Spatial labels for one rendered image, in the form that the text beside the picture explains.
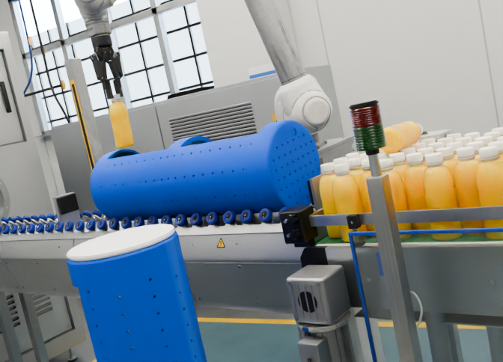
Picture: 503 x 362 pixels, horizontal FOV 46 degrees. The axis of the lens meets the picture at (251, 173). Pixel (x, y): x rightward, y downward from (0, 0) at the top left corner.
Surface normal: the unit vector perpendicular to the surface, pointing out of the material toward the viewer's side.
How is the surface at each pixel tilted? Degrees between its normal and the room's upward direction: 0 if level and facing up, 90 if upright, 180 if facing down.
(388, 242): 90
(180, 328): 90
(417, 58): 90
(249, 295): 109
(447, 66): 90
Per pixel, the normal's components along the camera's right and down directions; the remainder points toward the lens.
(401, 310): -0.60, 0.22
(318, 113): 0.22, 0.18
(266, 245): -0.64, -0.12
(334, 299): 0.77, -0.09
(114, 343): -0.23, 0.16
